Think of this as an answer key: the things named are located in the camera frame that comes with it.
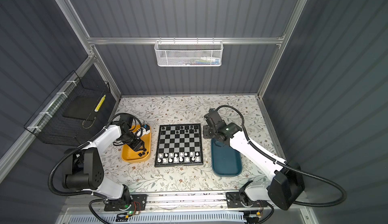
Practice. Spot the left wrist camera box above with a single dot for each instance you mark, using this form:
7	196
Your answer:
144	130

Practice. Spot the markers in white basket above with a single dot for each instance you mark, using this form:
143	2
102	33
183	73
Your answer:
202	61

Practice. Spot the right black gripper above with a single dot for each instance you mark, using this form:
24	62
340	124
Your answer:
205	134

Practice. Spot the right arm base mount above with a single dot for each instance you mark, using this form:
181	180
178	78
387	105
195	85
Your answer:
238	200

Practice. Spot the yellow plastic tray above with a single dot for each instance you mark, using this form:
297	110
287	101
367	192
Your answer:
128	155

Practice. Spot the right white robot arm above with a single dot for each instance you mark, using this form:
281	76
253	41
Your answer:
283	186

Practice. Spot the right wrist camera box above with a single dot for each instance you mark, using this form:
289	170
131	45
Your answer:
214	120

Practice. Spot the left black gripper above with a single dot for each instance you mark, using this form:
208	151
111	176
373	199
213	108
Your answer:
136	146

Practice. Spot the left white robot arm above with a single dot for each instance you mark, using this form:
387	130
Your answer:
83	171

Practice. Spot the aluminium front rail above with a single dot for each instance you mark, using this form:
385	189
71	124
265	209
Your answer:
188	201

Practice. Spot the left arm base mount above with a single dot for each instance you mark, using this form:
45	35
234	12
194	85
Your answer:
137	202

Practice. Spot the black white chess board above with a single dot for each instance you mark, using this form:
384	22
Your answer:
179	144

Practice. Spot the yellow marker pen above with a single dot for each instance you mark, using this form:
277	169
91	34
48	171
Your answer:
100	103

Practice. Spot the white wire mesh basket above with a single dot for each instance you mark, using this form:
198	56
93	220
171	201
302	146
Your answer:
171	55

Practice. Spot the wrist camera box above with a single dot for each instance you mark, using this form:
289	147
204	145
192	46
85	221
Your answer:
214	120
144	130

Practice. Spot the black wire mesh basket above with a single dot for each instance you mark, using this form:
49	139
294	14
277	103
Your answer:
50	127

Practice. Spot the black foam pad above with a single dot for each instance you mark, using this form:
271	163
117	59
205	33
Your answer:
82	108

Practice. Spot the teal plastic tray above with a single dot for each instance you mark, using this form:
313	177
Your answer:
226	162

